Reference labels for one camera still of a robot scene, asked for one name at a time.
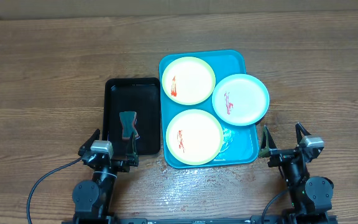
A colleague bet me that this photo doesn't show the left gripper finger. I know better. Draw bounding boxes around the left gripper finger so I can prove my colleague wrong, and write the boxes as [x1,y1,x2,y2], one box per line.
[126,132,139,165]
[78,129,100,156]

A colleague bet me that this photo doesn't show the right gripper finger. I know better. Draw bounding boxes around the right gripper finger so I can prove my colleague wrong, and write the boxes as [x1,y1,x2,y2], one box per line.
[259,125,277,157]
[295,122,310,143]

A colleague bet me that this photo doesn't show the green and orange sponge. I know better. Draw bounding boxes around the green and orange sponge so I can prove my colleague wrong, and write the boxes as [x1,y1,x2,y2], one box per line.
[119,111,140,140]

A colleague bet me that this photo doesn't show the light blue plate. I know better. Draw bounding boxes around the light blue plate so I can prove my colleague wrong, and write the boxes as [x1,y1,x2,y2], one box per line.
[211,74,270,126]

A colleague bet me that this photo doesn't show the green plate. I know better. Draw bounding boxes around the green plate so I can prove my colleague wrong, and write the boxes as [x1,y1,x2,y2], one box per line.
[161,57,216,106]
[165,109,224,166]

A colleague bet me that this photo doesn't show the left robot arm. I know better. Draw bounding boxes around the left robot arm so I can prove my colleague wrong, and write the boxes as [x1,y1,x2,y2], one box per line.
[71,129,139,224]

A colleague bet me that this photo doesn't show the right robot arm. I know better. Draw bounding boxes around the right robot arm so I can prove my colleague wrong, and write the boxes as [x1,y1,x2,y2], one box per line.
[253,123,337,224]

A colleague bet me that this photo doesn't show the teal plastic tray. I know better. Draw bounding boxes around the teal plastic tray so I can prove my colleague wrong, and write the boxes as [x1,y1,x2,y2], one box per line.
[159,50,259,169]

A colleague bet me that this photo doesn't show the black plastic tray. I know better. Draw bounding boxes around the black plastic tray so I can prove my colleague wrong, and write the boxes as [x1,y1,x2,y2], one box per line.
[102,78,161,156]

